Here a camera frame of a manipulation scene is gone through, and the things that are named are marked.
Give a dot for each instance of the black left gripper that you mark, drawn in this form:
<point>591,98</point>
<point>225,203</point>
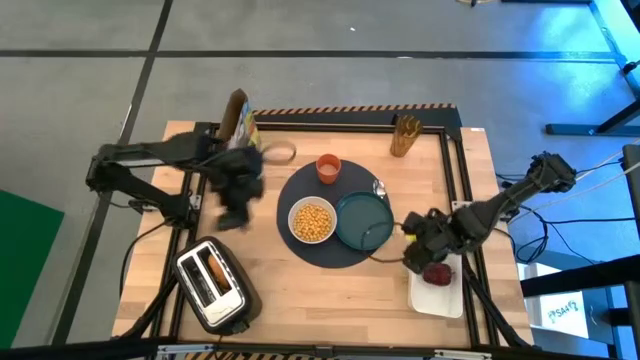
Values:
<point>240,172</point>

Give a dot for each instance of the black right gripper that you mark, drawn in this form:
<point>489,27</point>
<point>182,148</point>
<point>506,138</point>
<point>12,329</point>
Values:
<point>430,235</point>

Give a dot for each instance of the dark red apple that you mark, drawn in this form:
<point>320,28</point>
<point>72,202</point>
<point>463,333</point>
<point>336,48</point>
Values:
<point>438,274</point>

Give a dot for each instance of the white ribbed bowl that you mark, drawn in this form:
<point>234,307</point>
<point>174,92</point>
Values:
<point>291,220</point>

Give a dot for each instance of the dark teal plate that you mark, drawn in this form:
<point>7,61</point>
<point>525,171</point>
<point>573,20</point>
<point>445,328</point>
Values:
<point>362,215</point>

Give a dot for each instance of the panda cereal box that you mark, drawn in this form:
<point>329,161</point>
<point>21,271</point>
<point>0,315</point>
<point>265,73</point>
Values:
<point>240,120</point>

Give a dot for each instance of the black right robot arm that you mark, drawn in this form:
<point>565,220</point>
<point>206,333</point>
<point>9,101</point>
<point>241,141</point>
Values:
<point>505,205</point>

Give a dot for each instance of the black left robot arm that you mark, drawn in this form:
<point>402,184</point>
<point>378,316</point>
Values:
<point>145,160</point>

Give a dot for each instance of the white rectangular tray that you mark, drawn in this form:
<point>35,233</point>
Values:
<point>435,300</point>

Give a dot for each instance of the bread slice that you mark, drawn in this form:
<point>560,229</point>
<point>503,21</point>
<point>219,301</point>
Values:
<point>219,274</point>

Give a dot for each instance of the round dark placemat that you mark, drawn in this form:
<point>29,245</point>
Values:
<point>305,185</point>

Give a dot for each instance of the yellow cereal balls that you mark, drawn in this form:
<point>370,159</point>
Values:
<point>312,222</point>

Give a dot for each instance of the silver black toaster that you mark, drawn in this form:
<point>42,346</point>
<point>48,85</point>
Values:
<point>235,305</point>

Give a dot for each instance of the orange cup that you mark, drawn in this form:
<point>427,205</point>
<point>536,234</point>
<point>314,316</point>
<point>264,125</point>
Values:
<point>328,169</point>

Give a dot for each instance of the tall amber glass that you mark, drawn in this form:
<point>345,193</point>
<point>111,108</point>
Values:
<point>405,136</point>

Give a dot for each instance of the white printed box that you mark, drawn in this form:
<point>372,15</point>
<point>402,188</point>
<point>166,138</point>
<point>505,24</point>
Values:
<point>562,312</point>

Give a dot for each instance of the yellow black striped panel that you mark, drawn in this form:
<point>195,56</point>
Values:
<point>350,116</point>

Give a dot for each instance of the green floor mat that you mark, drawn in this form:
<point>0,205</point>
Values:
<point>25,265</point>

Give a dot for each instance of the black aluminium table frame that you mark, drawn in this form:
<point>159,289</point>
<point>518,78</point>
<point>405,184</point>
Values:
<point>445,150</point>

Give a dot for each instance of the black desk leg frame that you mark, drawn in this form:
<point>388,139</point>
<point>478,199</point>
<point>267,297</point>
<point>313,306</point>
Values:
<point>607,125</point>

